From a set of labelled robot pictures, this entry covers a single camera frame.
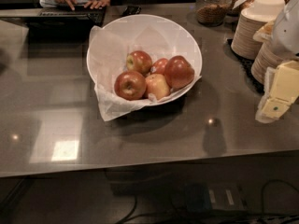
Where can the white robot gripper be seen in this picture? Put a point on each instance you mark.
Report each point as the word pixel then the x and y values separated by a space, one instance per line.
pixel 287 34

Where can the dark red apple right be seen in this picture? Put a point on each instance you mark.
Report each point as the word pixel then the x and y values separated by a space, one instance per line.
pixel 178 72

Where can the red apple back centre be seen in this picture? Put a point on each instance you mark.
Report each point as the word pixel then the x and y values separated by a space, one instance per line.
pixel 159 66

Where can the yellowish apple front centre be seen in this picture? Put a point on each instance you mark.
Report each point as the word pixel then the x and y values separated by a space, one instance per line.
pixel 157 87

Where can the red apple back left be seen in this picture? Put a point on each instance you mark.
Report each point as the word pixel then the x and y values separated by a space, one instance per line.
pixel 139 61

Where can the red apple front left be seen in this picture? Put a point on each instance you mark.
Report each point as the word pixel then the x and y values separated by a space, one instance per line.
pixel 130 85

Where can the large white bowl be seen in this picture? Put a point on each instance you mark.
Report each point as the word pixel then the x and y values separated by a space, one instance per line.
pixel 140 22

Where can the white paper bowl liner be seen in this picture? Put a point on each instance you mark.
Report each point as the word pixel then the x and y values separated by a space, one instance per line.
pixel 106 57

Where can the person's left hand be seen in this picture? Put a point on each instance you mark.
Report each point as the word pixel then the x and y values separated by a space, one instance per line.
pixel 97 4

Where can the front stack paper plates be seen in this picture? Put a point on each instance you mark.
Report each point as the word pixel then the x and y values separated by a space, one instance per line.
pixel 266 58

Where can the black mat under plates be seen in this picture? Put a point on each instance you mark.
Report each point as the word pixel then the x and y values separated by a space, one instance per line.
pixel 246 65

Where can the stack of paper plates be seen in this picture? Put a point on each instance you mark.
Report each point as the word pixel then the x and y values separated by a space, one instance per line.
pixel 249 23

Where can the white paper bowls stack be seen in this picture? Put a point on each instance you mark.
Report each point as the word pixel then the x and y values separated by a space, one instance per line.
pixel 266 9

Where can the glass jar with granola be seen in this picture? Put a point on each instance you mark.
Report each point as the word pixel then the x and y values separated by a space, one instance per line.
pixel 211 12

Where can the black phone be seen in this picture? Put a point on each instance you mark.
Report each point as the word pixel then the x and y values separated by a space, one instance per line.
pixel 131 10

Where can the dark power box under table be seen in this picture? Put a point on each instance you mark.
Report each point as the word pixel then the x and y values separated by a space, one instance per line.
pixel 215 198

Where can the black laptop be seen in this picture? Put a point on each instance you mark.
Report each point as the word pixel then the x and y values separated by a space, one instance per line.
pixel 63 23

